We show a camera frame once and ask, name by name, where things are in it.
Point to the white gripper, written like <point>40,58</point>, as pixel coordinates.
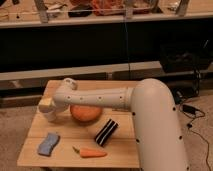
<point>47,108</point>

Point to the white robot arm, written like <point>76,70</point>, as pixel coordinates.
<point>156,125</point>

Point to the orange ceramic bowl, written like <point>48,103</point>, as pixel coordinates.
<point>85,113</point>

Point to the black white striped ceramic cup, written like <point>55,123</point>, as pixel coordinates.
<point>106,132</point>

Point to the orange carrot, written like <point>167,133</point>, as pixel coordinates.
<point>88,153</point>

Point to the long workbench shelf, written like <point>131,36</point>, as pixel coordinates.
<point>41,40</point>

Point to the small wooden table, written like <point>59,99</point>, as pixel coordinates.
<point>120,148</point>

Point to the black box on floor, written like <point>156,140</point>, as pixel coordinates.
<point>184,56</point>

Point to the black power adapter with cable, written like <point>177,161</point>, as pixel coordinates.
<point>193,114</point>

